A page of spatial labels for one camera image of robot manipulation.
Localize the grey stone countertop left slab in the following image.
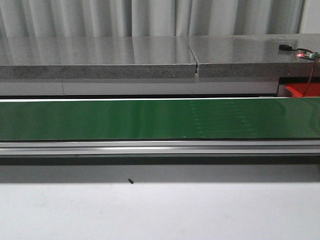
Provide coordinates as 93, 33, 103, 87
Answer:
0, 36, 196, 79

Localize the grey stone countertop slab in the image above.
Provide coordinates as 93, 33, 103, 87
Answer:
0, 36, 196, 79
187, 33, 320, 78

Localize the white cabinet front panel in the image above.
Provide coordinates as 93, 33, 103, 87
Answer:
0, 77, 279, 96

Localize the grey stone countertop right slab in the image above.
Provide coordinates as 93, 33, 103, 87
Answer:
187, 33, 320, 78

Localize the green conveyor belt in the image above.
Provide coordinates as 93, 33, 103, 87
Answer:
0, 97, 320, 141

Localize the red plastic tray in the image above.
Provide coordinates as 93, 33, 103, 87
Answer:
285, 82, 320, 98

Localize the black connector plug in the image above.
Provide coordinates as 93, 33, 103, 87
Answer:
278, 44, 293, 52

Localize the small green circuit board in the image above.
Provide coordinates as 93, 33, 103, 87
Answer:
298, 51, 320, 60

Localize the grey pleated curtain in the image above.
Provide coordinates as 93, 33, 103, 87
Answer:
0, 0, 306, 38

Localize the aluminium conveyor frame rail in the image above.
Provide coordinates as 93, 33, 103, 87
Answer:
0, 139, 320, 157

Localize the red black wire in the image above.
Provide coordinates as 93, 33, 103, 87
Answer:
289, 47, 319, 98

